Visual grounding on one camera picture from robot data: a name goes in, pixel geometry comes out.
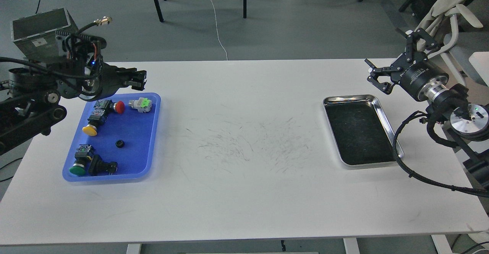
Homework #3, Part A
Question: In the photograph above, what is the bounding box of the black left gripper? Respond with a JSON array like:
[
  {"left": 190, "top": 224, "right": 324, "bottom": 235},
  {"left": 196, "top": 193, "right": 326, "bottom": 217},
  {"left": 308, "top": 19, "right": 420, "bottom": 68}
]
[{"left": 82, "top": 64, "right": 147, "bottom": 101}]

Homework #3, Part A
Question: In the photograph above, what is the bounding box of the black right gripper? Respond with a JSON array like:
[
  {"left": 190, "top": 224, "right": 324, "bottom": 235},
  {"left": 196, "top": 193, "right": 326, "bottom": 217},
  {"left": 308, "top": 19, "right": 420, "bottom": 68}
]
[{"left": 364, "top": 28, "right": 450, "bottom": 102}]

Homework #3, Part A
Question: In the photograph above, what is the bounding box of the small black gear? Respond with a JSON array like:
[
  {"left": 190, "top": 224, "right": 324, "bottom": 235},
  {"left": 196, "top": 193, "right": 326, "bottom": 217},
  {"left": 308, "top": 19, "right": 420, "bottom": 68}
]
[{"left": 115, "top": 139, "right": 125, "bottom": 148}]

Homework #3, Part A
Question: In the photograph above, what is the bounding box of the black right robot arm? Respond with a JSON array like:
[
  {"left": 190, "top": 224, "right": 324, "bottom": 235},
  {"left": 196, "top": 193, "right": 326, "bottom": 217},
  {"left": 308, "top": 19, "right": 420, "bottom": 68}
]
[{"left": 365, "top": 28, "right": 489, "bottom": 198}]

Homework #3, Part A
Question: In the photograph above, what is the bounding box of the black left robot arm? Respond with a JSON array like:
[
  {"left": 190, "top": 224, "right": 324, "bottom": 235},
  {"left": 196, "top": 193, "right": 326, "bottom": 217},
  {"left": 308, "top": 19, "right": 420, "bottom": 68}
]
[{"left": 1, "top": 16, "right": 147, "bottom": 154}]

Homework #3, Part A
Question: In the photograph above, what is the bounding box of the blue plastic tray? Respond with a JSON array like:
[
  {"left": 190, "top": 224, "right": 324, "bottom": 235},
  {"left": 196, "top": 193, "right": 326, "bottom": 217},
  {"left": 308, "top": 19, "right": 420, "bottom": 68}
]
[{"left": 62, "top": 92, "right": 161, "bottom": 182}]

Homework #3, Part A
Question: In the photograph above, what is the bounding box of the silver metal tray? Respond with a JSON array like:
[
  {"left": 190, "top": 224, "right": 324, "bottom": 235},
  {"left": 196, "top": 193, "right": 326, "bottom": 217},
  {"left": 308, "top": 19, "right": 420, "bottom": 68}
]
[{"left": 322, "top": 94, "right": 405, "bottom": 168}]

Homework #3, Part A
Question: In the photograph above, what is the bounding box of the grey green connector module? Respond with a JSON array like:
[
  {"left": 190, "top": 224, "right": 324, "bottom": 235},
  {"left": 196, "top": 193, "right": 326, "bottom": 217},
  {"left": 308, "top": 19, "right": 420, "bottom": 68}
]
[{"left": 128, "top": 97, "right": 152, "bottom": 113}]

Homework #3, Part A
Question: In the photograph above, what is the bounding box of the white office chair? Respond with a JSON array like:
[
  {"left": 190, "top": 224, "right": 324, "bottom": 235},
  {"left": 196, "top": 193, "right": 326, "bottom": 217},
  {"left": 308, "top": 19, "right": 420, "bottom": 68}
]
[{"left": 418, "top": 4, "right": 488, "bottom": 86}]

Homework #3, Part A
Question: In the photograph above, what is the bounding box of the grey plastic crate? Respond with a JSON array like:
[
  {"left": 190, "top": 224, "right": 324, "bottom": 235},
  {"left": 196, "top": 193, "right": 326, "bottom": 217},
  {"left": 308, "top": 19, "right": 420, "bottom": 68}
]
[{"left": 10, "top": 8, "right": 78, "bottom": 62}]

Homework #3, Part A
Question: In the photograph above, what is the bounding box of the red push button switch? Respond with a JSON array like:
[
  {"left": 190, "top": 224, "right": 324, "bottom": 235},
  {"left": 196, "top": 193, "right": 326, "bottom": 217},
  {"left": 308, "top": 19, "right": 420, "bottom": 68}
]
[{"left": 93, "top": 99, "right": 125, "bottom": 114}]

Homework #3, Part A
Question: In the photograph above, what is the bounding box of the yellow push button switch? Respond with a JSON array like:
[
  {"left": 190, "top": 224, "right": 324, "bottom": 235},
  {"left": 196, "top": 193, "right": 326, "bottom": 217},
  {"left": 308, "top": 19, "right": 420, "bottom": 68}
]
[{"left": 82, "top": 109, "right": 108, "bottom": 137}]

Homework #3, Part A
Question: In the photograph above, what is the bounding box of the green push button switch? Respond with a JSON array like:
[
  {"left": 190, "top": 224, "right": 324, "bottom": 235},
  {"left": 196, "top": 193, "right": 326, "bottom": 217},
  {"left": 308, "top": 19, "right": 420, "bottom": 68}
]
[{"left": 69, "top": 144, "right": 95, "bottom": 177}]

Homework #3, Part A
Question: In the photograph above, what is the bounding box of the white floor cable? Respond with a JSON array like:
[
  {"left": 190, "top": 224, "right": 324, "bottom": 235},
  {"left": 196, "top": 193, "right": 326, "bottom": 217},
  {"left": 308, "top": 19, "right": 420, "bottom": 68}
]
[{"left": 205, "top": 0, "right": 228, "bottom": 61}]

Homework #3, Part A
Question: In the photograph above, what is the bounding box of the black floor cable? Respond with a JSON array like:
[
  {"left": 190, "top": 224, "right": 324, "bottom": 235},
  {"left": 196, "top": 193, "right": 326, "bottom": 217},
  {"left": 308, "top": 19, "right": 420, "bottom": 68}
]
[{"left": 0, "top": 157, "right": 23, "bottom": 183}]

